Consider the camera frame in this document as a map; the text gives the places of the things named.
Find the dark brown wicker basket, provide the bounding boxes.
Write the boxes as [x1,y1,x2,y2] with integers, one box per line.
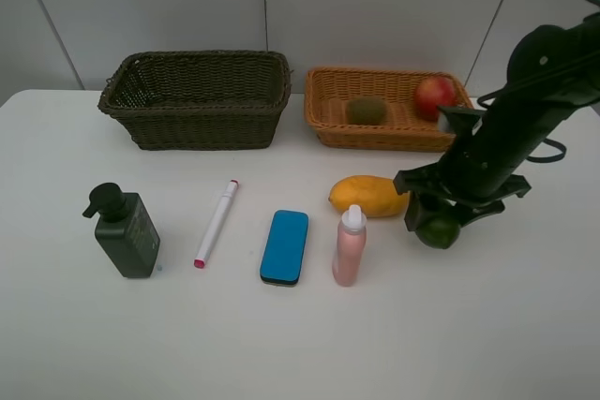
[98,50,292,151]

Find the green avocado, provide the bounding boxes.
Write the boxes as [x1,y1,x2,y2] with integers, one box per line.
[415,200,461,249]

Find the pink bottle white cap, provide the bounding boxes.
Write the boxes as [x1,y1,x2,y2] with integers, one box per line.
[332,204,367,287]

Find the dark green pump bottle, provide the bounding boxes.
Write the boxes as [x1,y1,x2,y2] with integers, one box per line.
[82,183,160,279]

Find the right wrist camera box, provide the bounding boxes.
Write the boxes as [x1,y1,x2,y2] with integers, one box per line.
[437,106,485,135]

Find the blue whiteboard eraser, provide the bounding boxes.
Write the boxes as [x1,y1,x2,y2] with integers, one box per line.
[259,210,309,286]

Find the brown kiwi fruit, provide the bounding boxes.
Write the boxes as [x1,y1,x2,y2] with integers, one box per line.
[346,96,387,126]

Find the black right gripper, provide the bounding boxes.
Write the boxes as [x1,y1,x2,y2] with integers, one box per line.
[393,115,531,231]

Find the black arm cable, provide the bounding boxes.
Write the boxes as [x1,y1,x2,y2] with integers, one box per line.
[527,137,567,163]

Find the red pomegranate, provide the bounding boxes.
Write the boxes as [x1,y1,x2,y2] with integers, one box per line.
[413,76,457,122]

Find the orange wicker basket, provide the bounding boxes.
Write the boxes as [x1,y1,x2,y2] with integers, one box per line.
[304,67,455,153]

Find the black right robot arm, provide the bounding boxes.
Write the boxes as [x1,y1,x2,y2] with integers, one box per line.
[394,14,599,232]

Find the white marker pink caps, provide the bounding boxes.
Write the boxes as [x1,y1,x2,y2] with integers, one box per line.
[193,179,239,269]

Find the yellow mango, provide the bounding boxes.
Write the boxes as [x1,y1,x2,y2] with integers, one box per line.
[328,175,410,218]

